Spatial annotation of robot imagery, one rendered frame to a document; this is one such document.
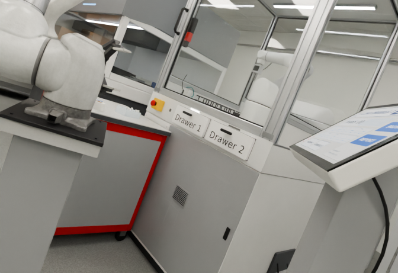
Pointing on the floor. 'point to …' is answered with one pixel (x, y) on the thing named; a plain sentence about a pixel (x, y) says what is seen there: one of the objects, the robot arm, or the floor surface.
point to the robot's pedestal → (34, 192)
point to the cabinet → (218, 211)
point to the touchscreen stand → (344, 227)
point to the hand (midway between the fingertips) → (120, 70)
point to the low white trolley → (114, 176)
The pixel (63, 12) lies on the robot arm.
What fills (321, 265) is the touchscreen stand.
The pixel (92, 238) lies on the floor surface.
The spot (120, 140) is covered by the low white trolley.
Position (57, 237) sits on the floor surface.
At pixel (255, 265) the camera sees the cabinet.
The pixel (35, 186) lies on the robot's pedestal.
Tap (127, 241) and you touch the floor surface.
